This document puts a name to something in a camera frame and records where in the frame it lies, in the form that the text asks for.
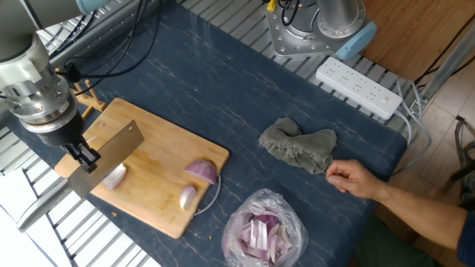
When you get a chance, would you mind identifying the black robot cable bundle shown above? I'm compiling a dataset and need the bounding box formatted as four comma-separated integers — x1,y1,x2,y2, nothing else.
47,0,309,97

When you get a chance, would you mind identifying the metal wire hanging loop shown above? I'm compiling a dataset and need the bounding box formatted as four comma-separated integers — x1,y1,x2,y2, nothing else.
192,172,223,217

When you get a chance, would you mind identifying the white paper sheet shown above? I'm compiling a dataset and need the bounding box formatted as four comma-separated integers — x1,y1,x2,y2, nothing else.
0,168,71,267

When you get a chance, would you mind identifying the swivel office chair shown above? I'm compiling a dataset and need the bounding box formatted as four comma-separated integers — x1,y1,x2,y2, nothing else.
451,114,475,203

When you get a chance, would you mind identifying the steel cleaver knife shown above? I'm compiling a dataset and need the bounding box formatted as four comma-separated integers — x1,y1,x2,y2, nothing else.
15,119,145,234

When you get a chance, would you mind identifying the aluminium frame bar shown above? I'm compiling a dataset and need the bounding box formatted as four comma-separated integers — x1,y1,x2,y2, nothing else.
36,0,164,67
417,22,475,105

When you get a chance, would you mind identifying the dark blue shirt sleeve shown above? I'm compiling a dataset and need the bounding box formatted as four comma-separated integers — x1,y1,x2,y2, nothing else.
457,211,475,266

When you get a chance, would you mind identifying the wooden cutting board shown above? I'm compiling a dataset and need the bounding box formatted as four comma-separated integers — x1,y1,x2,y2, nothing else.
54,97,230,240

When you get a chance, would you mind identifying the plastic bag of onion slices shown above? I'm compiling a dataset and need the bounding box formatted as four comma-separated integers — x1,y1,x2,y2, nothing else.
221,188,309,267

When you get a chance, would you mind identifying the purple skinned onion piece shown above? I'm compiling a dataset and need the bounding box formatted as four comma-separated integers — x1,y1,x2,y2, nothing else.
184,159,218,185

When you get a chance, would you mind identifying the grey-green cloth rag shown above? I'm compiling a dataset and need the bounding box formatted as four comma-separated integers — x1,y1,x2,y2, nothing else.
258,116,338,175

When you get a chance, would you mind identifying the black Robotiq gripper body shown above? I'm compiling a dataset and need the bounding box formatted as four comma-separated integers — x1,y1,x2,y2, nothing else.
35,111,85,148

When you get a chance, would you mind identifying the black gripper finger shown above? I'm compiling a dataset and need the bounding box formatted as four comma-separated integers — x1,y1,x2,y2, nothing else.
76,145,102,174
61,143,85,165

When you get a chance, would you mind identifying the wooden peg rack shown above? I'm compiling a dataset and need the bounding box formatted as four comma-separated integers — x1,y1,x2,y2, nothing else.
55,68,108,119

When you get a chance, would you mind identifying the person's bare hand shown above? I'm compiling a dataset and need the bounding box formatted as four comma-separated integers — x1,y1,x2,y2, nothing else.
324,159,387,201

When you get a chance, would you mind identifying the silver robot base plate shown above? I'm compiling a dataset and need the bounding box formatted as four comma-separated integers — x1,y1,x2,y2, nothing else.
266,0,346,59

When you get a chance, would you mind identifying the pale red onion quarter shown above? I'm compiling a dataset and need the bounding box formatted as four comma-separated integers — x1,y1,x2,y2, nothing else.
102,162,128,191

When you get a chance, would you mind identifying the grey power strip cable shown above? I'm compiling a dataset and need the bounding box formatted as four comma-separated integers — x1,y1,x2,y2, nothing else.
393,77,433,175

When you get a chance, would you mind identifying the white power strip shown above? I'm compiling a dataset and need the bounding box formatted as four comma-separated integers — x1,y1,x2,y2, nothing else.
315,56,404,121

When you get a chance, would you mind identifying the small pale onion wedge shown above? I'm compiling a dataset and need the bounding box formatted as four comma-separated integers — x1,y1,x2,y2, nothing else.
179,185,197,211

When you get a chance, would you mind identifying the person's bare forearm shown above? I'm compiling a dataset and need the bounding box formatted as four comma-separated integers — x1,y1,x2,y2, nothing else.
378,181,468,251

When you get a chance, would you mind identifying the dark green trouser leg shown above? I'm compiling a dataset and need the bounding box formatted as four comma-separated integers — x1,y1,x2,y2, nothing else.
352,214,442,267

